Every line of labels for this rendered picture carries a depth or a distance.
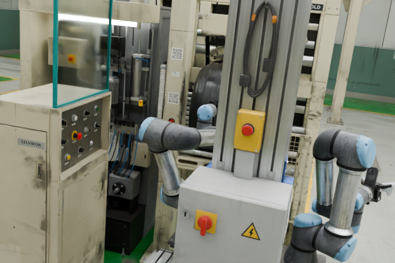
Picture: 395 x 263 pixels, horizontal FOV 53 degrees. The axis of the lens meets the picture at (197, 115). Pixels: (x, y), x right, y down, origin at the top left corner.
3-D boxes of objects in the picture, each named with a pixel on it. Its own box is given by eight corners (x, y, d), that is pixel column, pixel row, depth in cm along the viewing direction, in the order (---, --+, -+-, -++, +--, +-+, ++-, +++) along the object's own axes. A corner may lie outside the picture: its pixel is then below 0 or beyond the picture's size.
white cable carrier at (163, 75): (155, 134, 271) (160, 64, 259) (158, 132, 276) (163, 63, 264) (161, 135, 270) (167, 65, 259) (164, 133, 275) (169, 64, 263)
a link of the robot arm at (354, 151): (322, 243, 179) (345, 127, 166) (355, 259, 169) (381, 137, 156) (309, 253, 170) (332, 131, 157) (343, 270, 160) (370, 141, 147)
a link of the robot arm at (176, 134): (188, 128, 157) (240, 127, 199) (166, 122, 162) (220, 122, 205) (183, 157, 158) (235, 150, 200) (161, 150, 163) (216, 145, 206)
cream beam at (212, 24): (200, 34, 274) (202, 12, 270) (208, 33, 298) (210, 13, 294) (290, 44, 261) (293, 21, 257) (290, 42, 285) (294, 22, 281)
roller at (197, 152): (180, 144, 261) (180, 148, 265) (177, 149, 259) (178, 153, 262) (232, 152, 254) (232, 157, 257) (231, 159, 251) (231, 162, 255)
